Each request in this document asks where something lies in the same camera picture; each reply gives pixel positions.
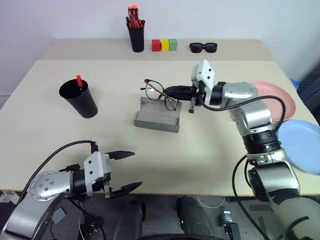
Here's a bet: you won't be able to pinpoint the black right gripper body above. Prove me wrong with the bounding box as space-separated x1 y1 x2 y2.
187 83 208 115

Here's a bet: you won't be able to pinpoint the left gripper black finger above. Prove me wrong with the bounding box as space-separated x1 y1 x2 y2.
109 181 144 200
104 150 137 161

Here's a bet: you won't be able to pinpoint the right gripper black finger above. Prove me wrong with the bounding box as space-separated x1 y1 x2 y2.
164 92 195 101
164 85 195 94

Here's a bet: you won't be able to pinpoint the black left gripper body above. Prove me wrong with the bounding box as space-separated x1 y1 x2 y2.
91 173 115 200

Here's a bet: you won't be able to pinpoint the tortoiseshell round eyeglasses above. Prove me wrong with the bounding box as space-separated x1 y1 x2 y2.
139 78 181 112

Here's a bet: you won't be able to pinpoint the grey glasses case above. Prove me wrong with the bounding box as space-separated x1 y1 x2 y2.
134 96 183 134

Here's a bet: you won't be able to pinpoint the black pen with red cap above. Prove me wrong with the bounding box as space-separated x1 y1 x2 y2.
76 74 85 92

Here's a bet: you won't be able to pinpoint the blue plastic plate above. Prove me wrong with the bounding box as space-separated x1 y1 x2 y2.
277 119 320 176

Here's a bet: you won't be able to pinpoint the dark grey rounded shape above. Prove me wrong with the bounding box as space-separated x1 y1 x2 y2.
116 197 147 240
176 195 213 237

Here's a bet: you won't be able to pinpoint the green cube block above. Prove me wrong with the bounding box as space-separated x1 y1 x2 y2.
168 38 179 52

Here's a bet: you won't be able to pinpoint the black sunglasses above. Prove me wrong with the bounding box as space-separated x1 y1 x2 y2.
189 42 218 54

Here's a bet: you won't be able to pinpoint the red cube block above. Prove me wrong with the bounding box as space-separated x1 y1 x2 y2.
151 39 162 53

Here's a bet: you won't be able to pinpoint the small grey box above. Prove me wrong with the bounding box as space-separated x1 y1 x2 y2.
51 208 67 224

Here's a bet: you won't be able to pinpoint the wide black plastic cup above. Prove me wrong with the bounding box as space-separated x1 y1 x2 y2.
58 78 99 119

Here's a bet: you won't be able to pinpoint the tall black pen holder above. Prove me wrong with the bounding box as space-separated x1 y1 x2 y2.
126 22 146 53

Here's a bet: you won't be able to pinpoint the red pen in holder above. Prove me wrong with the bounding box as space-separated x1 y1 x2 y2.
129 15 141 28

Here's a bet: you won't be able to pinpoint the pink plastic plate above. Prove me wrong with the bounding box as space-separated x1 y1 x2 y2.
249 80 297 123

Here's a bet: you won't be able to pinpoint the dark ribbed object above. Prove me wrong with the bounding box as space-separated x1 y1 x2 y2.
297 66 320 106

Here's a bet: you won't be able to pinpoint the black floor device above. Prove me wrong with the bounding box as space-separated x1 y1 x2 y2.
221 209 242 240

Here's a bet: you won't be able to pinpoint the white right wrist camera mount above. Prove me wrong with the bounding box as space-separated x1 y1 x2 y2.
191 59 216 92

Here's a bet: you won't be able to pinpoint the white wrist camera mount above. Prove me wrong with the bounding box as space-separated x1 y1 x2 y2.
191 59 216 92
83 151 113 197

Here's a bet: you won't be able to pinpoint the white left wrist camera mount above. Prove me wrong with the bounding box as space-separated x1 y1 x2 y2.
83 151 113 197

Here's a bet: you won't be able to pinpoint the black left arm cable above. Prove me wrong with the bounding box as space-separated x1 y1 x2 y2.
14 140 99 216

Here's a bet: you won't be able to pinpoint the thin black floor cable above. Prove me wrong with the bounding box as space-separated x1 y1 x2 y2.
67 197 107 240

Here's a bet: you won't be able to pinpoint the white floor cable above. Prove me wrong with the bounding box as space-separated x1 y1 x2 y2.
197 194 226 208

